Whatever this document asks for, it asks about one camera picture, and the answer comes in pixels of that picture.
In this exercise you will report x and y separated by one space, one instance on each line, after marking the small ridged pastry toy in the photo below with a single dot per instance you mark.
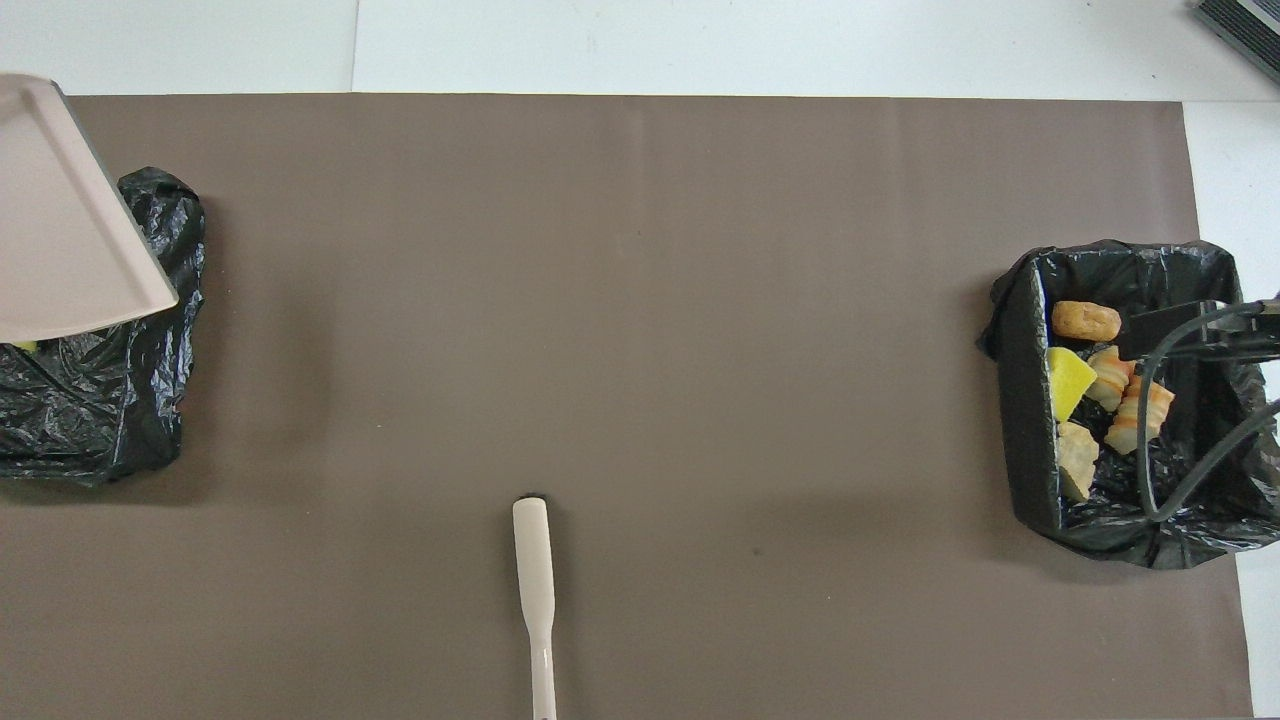
1108 380

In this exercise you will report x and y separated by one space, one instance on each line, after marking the brown bread roll toy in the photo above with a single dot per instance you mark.
1085 320

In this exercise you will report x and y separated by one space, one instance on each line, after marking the striped croissant toy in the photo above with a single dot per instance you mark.
1125 430

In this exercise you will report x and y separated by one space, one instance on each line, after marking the yellow sponge wedge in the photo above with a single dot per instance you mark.
1068 385

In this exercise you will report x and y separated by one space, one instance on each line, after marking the beige brush black bristles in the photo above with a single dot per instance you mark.
534 560

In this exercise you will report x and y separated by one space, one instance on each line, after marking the beige plastic dustpan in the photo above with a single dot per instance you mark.
50 220

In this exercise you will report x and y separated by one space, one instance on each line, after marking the open bin black liner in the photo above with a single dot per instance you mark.
1200 280

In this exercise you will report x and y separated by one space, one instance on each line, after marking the bin wrapped in black bag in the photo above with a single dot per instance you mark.
100 400

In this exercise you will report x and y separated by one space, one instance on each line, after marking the pale dumpling toy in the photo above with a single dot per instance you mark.
1077 460

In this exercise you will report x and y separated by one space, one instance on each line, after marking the dark ribbed device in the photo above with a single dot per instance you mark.
1250 25

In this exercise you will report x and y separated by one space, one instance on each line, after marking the brown paper table mat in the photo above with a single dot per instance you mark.
700 300

